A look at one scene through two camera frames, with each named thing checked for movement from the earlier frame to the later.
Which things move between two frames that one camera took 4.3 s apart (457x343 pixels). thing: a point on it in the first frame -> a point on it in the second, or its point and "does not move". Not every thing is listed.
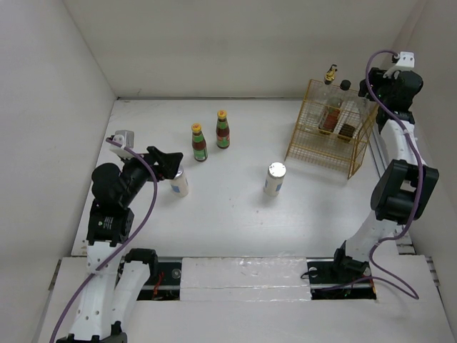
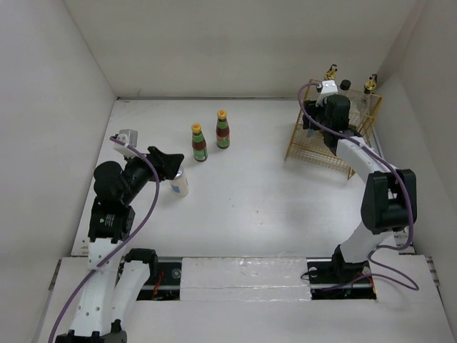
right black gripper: [376, 76] -> [310, 109]
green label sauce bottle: [198, 143] does not move
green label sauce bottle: [222, 130] does not move
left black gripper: [169, 161] does not move
